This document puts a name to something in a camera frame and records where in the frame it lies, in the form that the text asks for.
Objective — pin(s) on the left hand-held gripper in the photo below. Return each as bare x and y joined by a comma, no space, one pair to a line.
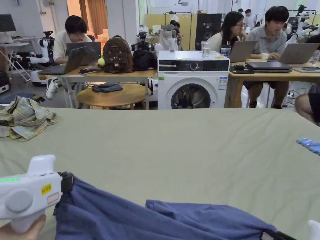
27,190

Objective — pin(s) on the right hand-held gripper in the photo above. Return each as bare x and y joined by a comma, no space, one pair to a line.
315,231

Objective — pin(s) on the dark blue shirt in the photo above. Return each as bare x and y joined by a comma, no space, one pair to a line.
130,220

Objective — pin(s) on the person's left hand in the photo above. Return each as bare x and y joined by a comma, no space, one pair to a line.
22,235

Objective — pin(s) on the crumpled plaid garment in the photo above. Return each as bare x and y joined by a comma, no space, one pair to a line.
27,120

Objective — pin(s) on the bed with pale green sheet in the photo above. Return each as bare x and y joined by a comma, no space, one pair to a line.
175,150

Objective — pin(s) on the white robot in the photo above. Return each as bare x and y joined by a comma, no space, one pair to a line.
45,50
301,25

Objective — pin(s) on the wooden desk with backpacks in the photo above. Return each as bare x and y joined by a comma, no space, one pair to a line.
117,73

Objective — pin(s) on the wooden desk with laptops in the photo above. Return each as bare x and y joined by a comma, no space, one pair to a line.
270,75

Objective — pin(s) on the white washing machine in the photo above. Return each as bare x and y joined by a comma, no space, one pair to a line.
192,82

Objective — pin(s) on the group of people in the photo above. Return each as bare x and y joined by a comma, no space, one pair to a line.
246,18

